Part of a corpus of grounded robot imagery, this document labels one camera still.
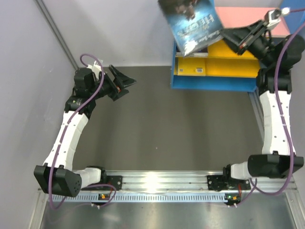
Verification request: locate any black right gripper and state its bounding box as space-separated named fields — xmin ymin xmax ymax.
xmin=218 ymin=19 xmax=275 ymax=68

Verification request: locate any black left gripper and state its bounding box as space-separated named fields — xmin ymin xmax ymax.
xmin=89 ymin=65 xmax=136 ymax=101

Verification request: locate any purple galaxy cover book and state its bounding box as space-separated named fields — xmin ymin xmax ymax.
xmin=175 ymin=47 xmax=208 ymax=58

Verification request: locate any navy blue book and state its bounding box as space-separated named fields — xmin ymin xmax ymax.
xmin=158 ymin=0 xmax=223 ymax=57

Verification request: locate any yellow book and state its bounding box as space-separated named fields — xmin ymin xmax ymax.
xmin=176 ymin=57 xmax=206 ymax=76

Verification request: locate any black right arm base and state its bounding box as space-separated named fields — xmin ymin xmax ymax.
xmin=207 ymin=165 xmax=251 ymax=192

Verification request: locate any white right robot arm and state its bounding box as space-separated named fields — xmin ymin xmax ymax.
xmin=220 ymin=20 xmax=305 ymax=189

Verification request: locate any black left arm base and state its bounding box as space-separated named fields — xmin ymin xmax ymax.
xmin=101 ymin=167 xmax=123 ymax=190

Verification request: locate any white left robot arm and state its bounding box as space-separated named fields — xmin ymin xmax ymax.
xmin=34 ymin=64 xmax=137 ymax=197

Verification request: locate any blue bookshelf with coloured shelves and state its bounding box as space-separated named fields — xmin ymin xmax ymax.
xmin=171 ymin=0 xmax=305 ymax=92

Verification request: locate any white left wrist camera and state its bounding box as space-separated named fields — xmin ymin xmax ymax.
xmin=87 ymin=61 xmax=102 ymax=72

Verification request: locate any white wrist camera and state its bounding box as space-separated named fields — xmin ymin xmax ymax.
xmin=264 ymin=7 xmax=290 ymax=30
xmin=87 ymin=61 xmax=102 ymax=72

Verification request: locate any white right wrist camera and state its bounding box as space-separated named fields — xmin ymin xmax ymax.
xmin=264 ymin=7 xmax=290 ymax=30

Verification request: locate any aluminium mounting rail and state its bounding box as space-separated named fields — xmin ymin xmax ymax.
xmin=38 ymin=169 xmax=298 ymax=203

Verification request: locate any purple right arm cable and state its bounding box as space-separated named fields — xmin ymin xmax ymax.
xmin=234 ymin=8 xmax=305 ymax=208

